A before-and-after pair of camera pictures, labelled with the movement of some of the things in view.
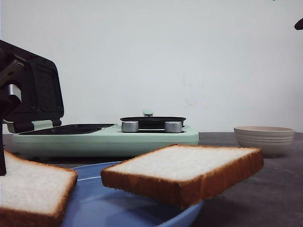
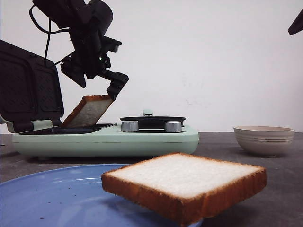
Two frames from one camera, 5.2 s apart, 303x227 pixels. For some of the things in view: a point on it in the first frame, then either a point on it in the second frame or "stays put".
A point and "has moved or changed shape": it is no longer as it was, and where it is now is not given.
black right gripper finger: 298,25 -> 297,26
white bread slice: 179,176 has moved or changed shape
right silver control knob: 173,126 stays put
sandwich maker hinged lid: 41,99 stays put
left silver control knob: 129,126 stays put
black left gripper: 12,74 -> 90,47
